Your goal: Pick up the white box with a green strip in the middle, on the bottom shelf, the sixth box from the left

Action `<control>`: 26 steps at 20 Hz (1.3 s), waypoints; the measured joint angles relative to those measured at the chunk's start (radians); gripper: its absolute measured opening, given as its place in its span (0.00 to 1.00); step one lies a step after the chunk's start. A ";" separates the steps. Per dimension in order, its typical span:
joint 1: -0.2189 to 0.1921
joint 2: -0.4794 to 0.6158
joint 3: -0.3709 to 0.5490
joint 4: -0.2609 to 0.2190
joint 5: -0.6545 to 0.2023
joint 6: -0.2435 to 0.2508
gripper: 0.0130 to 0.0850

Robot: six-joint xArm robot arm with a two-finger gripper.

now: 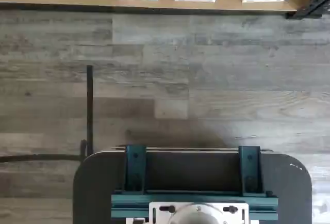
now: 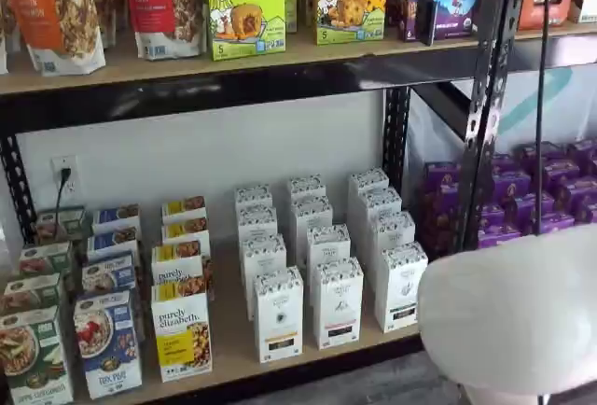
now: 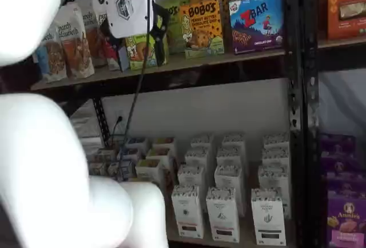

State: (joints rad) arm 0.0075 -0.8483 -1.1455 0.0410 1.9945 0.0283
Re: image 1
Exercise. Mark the dark grey cart top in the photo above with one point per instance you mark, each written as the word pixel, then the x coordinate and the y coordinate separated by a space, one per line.
pixel 90 182

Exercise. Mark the white mounting plate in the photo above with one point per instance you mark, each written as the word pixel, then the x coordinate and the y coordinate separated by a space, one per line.
pixel 157 216

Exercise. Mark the teal metal rail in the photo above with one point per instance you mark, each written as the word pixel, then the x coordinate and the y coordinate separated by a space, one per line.
pixel 129 204

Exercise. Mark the teal metal bracket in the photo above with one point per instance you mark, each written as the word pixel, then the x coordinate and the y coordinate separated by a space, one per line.
pixel 135 167
pixel 250 167

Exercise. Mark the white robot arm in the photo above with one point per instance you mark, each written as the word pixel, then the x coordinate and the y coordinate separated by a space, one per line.
pixel 196 217

